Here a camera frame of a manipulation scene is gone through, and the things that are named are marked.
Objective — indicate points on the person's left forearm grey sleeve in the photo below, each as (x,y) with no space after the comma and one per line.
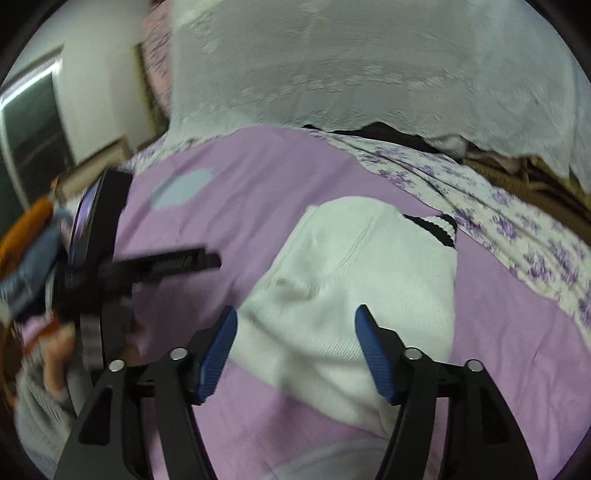
(41,415)

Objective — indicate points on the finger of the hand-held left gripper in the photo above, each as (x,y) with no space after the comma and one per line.
(175,265)

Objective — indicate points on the white lace cloth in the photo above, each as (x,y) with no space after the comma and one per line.
(369,60)

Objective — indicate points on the dark cloth pile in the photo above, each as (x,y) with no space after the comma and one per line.
(392,134)

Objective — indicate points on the blue and orange plush toy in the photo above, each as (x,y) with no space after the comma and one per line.
(27,230)

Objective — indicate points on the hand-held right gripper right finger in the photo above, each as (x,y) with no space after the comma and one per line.
(376,355)

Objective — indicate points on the pink pillow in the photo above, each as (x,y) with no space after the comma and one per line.
(157,69)

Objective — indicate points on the purple blanket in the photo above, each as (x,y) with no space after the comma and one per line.
(258,184)

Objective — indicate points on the wooden frame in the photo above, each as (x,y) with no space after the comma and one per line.
(92,157)

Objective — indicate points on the person's left hand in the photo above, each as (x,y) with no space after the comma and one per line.
(57,364)

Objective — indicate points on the dark window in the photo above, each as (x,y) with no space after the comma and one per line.
(32,129)

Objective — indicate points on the white sock with black stripes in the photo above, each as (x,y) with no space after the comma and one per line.
(351,286)

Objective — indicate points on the purple floral bed sheet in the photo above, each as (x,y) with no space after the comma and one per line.
(508,221)

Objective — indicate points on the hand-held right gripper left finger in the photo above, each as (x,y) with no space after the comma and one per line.
(217,355)

